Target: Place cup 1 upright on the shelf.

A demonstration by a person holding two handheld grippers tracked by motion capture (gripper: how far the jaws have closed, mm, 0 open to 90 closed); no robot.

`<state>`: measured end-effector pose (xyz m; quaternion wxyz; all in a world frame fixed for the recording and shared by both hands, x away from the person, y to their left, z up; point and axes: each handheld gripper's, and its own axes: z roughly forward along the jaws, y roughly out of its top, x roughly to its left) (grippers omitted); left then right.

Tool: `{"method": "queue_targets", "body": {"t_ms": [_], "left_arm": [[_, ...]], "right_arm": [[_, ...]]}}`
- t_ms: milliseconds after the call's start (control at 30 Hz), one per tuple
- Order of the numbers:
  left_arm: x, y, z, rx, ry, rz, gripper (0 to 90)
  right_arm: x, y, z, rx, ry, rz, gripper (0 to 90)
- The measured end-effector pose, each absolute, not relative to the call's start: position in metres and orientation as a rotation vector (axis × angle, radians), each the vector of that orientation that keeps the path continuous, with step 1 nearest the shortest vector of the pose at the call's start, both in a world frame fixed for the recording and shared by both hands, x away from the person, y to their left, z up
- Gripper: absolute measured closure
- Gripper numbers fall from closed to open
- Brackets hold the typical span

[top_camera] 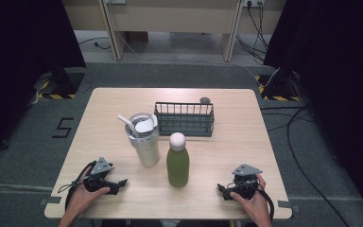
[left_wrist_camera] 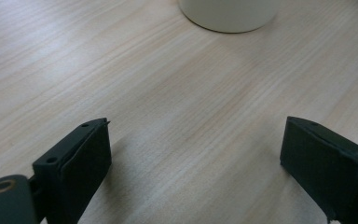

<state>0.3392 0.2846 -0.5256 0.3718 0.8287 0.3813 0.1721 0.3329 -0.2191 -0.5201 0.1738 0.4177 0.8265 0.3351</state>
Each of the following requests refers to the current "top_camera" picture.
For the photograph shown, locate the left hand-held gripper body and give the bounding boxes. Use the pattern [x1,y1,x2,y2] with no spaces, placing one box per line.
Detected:
[83,156,121,195]

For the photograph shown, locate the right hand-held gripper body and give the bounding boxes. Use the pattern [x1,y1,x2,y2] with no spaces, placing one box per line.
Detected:
[232,163,264,201]

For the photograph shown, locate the white tumbler with straw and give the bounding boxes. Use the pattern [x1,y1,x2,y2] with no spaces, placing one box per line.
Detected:
[116,113,162,168]

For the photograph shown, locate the green bottle with white cap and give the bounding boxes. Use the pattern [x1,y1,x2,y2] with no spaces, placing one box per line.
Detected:
[165,131,191,188]

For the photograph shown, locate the dark wire basket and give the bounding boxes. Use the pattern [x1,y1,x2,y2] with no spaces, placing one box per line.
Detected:
[153,100,216,138]

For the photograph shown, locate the person's right hand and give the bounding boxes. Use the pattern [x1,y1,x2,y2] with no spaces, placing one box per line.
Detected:
[229,174,273,223]

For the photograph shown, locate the person's left hand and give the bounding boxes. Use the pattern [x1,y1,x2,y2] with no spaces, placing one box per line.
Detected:
[66,166,112,218]

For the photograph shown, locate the grey tape piece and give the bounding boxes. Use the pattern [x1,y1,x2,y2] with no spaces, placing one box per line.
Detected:
[277,200,301,214]
[39,195,63,206]

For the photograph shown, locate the black stand base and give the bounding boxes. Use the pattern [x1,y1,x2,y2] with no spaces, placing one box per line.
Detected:
[254,69,301,103]
[32,66,86,100]

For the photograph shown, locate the black curtain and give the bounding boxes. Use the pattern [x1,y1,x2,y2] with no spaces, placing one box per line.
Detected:
[0,0,87,164]
[262,0,363,227]

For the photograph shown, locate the beige wooden desk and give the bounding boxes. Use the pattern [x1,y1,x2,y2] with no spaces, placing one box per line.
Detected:
[60,0,287,62]

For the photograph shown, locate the left hand-held gripper cable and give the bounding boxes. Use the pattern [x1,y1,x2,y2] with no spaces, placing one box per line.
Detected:
[57,160,97,213]

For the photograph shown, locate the hand-held gripper cable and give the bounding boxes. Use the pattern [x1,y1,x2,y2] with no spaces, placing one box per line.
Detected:
[254,183,276,222]
[57,160,97,213]

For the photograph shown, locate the right hand-held gripper cable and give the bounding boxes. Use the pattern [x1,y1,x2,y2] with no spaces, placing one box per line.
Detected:
[254,183,276,222]

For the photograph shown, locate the long black floor cables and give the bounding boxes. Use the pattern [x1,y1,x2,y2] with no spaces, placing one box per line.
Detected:
[259,105,352,227]

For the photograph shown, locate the black floor cable with plug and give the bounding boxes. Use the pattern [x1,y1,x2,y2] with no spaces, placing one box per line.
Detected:
[77,36,112,51]

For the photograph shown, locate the bundle of black cables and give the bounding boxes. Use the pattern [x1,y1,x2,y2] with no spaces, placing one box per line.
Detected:
[234,1,270,65]

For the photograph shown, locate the white wall socket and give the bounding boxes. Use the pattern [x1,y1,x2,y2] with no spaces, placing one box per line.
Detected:
[242,0,266,9]

